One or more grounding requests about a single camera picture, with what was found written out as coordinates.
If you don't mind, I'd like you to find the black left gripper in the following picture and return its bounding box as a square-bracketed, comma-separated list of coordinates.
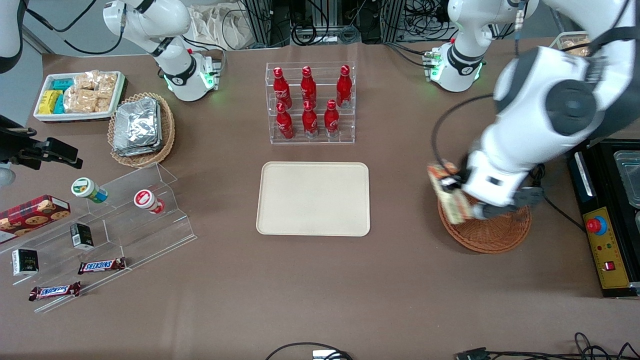
[438, 155, 474, 195]

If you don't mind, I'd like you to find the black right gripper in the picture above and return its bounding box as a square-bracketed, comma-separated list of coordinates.
[0, 115, 84, 171]

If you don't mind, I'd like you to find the triangular sandwich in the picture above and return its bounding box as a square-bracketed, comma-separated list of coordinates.
[427, 161, 475, 225]

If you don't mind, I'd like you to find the white rectangular snack tray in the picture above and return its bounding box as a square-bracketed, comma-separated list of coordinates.
[33, 71, 127, 124]

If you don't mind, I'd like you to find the round brown wicker basket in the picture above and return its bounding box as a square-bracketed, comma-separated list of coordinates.
[437, 192, 532, 254]

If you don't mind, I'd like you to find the oval tan wicker basket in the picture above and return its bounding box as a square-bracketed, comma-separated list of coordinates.
[107, 92, 176, 168]

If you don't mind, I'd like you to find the beige rectangular tray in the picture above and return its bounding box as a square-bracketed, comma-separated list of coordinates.
[256, 161, 371, 237]

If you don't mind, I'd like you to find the green lid yogurt cup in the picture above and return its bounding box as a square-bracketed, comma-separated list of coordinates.
[70, 177, 109, 205]

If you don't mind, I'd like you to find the yellow snack pack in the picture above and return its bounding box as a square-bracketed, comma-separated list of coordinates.
[38, 90, 63, 115]

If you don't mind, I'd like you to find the red plaid cookie box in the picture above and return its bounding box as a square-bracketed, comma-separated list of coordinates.
[0, 194, 72, 245]

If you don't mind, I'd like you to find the small black box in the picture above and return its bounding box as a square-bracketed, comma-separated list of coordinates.
[11, 248, 40, 277]
[69, 222, 95, 251]

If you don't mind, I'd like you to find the silver foil pouch stack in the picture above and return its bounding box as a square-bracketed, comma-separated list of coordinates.
[112, 97, 163, 157]

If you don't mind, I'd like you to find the red lid yogurt cup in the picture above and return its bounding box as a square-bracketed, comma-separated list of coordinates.
[133, 188, 166, 215]

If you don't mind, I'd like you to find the clear acrylic step display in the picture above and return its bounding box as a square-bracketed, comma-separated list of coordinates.
[0, 162, 198, 315]

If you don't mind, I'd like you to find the Snickers chocolate bar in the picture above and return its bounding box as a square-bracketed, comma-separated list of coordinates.
[28, 281, 82, 302]
[77, 257, 127, 276]

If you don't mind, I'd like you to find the red cola bottle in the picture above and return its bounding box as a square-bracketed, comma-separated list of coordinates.
[272, 67, 293, 110]
[336, 65, 353, 109]
[276, 102, 295, 140]
[300, 66, 318, 108]
[302, 100, 319, 139]
[324, 99, 341, 138]

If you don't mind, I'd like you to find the clear acrylic bottle rack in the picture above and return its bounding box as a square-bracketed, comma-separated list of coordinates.
[265, 62, 356, 145]

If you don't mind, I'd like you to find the black yellow emergency stop box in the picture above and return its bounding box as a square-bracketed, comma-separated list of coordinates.
[567, 139, 640, 300]

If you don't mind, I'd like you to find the clear plastic container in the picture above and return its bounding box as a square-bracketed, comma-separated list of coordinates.
[613, 149, 640, 209]

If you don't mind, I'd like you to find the clear bag of fried snacks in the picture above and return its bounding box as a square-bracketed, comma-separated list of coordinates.
[563, 37, 592, 56]

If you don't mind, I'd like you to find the white cloth bag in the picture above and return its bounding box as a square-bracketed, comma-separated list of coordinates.
[186, 4, 252, 51]

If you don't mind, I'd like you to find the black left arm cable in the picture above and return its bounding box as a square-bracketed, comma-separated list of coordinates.
[431, 93, 497, 169]

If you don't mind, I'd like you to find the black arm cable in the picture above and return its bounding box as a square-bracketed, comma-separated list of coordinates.
[431, 93, 497, 169]
[24, 0, 126, 57]

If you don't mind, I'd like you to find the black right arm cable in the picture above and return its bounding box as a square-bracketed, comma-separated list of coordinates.
[24, 0, 126, 57]

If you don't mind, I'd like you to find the black table cable with plug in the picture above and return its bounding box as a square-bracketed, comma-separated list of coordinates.
[529, 164, 587, 234]

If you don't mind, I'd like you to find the aluminium frame post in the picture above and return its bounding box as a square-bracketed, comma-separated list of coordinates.
[239, 0, 282, 49]
[380, 0, 407, 45]

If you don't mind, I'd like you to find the black connector with cables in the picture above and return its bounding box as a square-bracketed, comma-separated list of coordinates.
[454, 332, 640, 360]

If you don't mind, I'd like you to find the white wire basket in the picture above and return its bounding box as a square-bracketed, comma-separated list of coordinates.
[549, 31, 592, 57]

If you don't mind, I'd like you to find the black looped cable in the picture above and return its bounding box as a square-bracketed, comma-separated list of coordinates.
[264, 342, 354, 360]

